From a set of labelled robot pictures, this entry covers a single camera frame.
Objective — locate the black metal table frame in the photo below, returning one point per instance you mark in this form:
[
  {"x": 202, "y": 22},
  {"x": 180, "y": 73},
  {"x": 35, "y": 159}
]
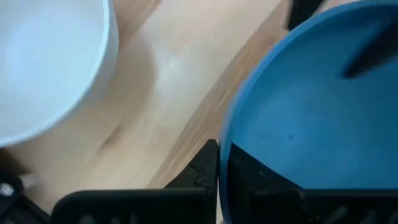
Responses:
[{"x": 303, "y": 12}]

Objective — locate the large white bowl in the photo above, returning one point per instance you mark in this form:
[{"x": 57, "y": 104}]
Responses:
[{"x": 46, "y": 68}]

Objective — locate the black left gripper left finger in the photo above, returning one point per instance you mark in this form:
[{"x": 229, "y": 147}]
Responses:
[{"x": 140, "y": 207}]

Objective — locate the large blue bowl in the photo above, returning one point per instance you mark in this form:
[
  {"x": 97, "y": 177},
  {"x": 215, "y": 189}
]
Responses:
[{"x": 311, "y": 109}]

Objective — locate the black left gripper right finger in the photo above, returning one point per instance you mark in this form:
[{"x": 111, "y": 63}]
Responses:
[{"x": 280, "y": 202}]

